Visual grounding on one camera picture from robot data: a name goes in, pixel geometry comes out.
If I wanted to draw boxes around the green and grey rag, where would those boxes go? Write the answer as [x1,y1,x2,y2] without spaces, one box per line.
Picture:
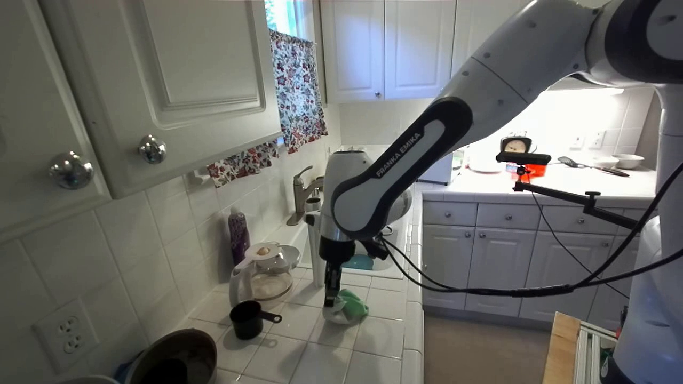
[322,289,369,327]

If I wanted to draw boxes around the white toaster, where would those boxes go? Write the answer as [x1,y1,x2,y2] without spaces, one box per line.
[437,153,451,186]

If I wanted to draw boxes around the floral window curtain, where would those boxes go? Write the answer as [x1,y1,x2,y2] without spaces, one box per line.
[206,30,328,188]

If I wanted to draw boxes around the black measuring cup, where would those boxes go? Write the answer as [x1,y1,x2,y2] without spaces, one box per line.
[228,301,281,339]

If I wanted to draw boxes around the white upper cabinet door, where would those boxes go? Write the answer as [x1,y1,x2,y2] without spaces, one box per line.
[38,0,280,197]

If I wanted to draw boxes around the white kitchen sink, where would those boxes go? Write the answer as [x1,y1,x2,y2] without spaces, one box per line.
[296,186,414,280]

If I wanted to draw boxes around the teal bowl in sink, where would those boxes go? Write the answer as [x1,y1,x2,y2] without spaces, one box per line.
[343,254,372,272]

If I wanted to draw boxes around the purple soap bottle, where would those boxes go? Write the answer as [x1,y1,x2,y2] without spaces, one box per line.
[228,209,250,265]

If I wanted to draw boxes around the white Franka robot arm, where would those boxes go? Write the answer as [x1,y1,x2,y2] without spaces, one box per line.
[319,0,683,384]

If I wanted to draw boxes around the glass coffee carafe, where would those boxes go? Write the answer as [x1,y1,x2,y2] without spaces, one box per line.
[228,243,301,305]

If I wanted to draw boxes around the white wall outlet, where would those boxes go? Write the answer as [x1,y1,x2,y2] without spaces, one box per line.
[34,302,97,373]

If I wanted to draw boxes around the dark round pan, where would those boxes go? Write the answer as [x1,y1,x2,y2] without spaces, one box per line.
[112,329,217,384]

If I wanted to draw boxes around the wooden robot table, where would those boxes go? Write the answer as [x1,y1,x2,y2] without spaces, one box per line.
[541,311,581,384]

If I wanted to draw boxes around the chrome sink faucet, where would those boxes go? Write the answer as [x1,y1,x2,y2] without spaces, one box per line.
[286,168,324,227]

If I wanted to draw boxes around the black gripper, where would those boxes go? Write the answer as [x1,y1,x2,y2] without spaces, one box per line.
[319,236,353,309]

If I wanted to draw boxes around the white lower cabinets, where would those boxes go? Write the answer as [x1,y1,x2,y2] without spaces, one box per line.
[423,201,629,329]

